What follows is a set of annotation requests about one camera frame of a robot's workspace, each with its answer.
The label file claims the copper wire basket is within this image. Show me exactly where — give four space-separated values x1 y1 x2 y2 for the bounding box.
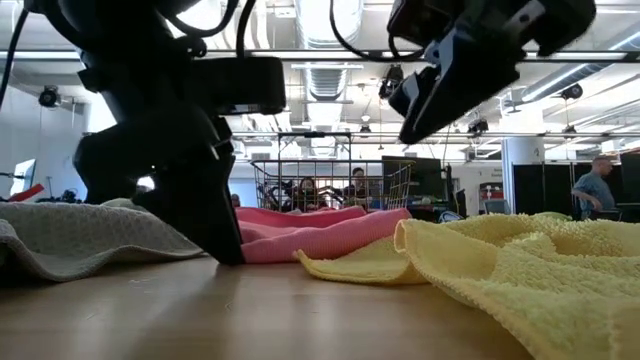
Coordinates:
251 159 415 214

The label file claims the black room partition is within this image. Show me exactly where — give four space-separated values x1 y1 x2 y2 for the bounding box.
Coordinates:
619 152 640 224
512 162 581 216

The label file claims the red bar object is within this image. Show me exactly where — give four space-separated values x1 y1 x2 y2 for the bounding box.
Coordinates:
7 183 45 204

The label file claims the pink microfiber towel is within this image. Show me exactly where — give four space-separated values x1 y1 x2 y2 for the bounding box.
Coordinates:
234 205 412 265

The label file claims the lime green microfiber towel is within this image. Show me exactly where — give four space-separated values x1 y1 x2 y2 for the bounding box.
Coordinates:
532 211 574 222

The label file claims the large black screen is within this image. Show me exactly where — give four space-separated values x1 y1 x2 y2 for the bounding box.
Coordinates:
382 155 444 206

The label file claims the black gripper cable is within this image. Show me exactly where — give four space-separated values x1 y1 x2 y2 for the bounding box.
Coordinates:
164 0 257 59
328 0 426 64

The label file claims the silver ventilation duct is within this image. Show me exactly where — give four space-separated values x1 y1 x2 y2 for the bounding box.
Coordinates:
293 0 365 101

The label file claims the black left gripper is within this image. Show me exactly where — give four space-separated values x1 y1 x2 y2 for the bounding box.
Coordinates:
73 54 287 266

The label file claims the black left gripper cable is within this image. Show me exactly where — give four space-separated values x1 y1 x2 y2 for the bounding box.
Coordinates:
164 0 257 59

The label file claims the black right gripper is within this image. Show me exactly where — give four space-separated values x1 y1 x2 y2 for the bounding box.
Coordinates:
387 0 597 145

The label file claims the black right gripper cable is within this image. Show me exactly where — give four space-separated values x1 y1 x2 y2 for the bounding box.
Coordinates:
328 0 426 64

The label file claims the red white cart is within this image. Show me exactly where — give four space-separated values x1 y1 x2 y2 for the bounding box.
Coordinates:
478 182 505 216

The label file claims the thin black hanging cable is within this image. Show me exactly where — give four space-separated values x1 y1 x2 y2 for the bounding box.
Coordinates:
0 7 29 109

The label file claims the grey waffle microfiber towel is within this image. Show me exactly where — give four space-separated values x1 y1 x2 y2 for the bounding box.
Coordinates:
0 198 206 282

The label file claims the yellow microfiber towel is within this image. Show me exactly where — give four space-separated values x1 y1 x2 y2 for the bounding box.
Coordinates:
293 213 640 360

